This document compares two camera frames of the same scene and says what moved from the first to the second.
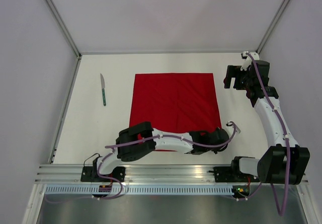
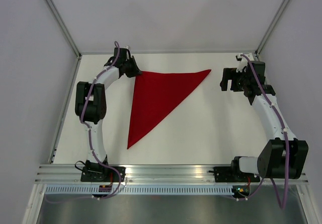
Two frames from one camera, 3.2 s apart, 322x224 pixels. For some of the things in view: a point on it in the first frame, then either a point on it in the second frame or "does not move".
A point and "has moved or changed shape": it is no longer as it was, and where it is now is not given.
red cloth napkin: [179, 102] has moved or changed shape
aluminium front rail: [135, 174] does not move
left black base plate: [90, 174] does not move
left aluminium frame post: [58, 19] does not move
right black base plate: [228, 174] does not move
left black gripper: [215, 150] -> [136, 71]
